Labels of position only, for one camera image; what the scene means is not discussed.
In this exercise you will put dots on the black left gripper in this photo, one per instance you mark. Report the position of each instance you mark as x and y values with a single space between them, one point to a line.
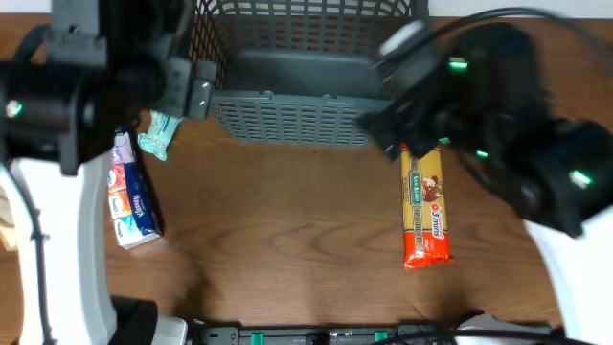
192 85

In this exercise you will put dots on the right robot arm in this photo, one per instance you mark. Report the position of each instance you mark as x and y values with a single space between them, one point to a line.
474 85

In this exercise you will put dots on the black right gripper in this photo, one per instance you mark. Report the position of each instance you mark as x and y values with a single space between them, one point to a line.
402 118

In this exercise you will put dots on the teal snack packet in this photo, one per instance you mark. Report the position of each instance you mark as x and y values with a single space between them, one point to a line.
156 140

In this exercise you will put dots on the orange spaghetti packet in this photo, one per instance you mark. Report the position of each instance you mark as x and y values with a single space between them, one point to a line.
425 230

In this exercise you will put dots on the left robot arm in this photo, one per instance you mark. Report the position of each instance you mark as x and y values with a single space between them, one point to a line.
70 85

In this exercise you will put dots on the Kleenex tissue multipack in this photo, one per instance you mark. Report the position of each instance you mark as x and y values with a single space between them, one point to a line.
133 219

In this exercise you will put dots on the grey plastic slotted basket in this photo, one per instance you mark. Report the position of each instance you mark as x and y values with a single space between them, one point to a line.
298 71

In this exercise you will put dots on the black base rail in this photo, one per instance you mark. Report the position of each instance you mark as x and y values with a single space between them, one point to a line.
234 334

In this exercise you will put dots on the crumpled beige paper bag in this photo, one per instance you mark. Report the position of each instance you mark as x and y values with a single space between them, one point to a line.
8 235

